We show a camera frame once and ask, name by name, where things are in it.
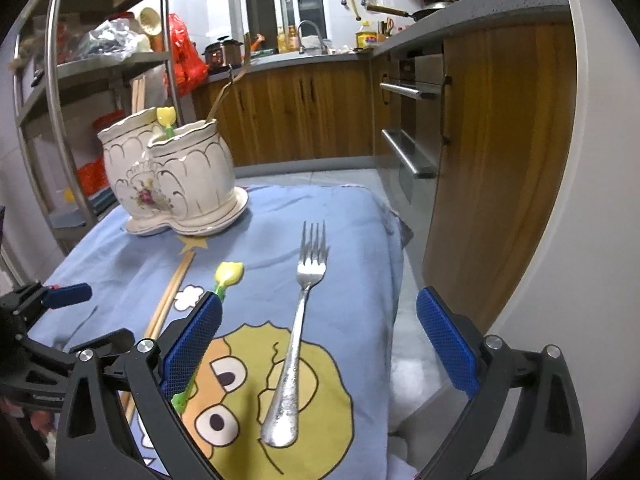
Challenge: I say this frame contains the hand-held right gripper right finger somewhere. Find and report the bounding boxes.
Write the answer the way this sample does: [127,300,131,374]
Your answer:
[416,286,588,480]

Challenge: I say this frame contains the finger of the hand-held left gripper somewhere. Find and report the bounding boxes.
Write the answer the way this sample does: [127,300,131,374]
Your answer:
[66,328,136,361]
[0,281,94,319]

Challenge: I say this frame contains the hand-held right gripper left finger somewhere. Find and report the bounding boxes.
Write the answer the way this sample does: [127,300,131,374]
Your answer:
[54,290,223,480]

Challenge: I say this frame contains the green-handled tulip spoon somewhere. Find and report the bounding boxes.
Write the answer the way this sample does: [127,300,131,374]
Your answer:
[170,261,246,416]

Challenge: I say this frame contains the silver fork hammered handle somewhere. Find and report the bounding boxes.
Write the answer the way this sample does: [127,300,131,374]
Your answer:
[260,220,331,448]

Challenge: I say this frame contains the cream floral ceramic utensil holder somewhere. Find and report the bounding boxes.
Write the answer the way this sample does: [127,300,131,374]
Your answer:
[96,108,236,226]

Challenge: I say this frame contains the yellow-handled tulip fork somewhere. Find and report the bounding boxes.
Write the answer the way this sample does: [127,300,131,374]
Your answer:
[156,106,177,140]

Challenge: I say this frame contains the person's left hand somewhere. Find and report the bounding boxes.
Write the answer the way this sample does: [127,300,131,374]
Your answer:
[27,407,56,436]

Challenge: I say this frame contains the plastic container yellow cap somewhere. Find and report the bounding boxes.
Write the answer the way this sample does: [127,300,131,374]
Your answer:
[61,187,83,216]

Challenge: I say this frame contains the crumpled red plastic bag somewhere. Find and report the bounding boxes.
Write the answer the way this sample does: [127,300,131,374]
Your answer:
[77,160,111,196]

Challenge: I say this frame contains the blue cartoon printed cloth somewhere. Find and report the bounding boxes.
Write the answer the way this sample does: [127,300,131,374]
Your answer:
[30,182,406,480]

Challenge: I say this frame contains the cream ceramic holder tray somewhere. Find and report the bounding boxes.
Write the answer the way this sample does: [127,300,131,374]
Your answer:
[125,186,250,237]

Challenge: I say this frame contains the red-lidded plastic box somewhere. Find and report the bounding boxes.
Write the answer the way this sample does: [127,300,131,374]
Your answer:
[92,110,126,133]

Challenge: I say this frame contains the wooden base cabinets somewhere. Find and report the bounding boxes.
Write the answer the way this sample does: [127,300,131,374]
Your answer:
[192,22,578,333]

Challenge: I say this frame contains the stainless built-in drawer unit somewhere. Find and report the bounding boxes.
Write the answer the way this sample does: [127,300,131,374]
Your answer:
[377,52,448,206]

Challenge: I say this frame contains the metal shelf rack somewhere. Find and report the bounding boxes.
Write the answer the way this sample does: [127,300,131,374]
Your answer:
[12,0,183,256]

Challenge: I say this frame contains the clear crumpled plastic bag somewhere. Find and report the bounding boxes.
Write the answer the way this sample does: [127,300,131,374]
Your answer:
[82,20,141,61]

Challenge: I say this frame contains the hanging red plastic bag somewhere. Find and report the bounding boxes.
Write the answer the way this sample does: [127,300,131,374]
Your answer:
[167,14,210,96]

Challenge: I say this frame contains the dark pressure cooker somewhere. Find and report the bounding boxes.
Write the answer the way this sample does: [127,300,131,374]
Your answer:
[202,36,244,76]

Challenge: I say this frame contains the cream plastic colander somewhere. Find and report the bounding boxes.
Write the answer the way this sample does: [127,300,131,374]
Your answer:
[139,7,163,36]

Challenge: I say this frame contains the yellow oil bottle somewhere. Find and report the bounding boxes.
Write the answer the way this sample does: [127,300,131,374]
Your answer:
[356,21,379,51]

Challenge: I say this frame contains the chrome sink faucet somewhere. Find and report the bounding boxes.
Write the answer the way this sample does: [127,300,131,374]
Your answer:
[297,20,328,56]

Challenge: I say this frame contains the grey kitchen countertop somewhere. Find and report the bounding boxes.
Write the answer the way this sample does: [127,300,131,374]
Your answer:
[207,0,573,83]

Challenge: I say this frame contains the kitchen window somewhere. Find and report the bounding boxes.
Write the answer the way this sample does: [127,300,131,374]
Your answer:
[242,0,328,53]

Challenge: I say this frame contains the black wok wooden handle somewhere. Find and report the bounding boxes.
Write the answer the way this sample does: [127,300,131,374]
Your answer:
[366,2,451,22]

